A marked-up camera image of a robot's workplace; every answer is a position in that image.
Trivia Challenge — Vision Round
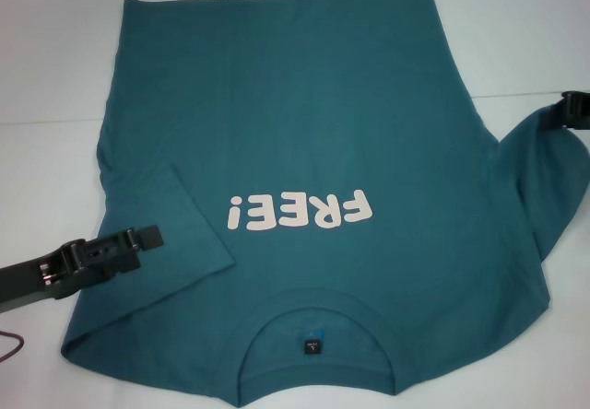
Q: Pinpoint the left arm cable with plug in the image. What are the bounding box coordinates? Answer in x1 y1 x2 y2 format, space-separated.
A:
0 330 24 364

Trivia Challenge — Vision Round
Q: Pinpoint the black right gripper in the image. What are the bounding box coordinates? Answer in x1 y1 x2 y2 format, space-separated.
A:
542 90 590 132

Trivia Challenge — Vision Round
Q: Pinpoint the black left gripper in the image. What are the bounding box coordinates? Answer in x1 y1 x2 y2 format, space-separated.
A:
0 227 165 316

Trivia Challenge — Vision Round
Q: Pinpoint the teal t-shirt with FREE print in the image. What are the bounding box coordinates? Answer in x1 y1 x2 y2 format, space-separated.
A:
57 0 586 396

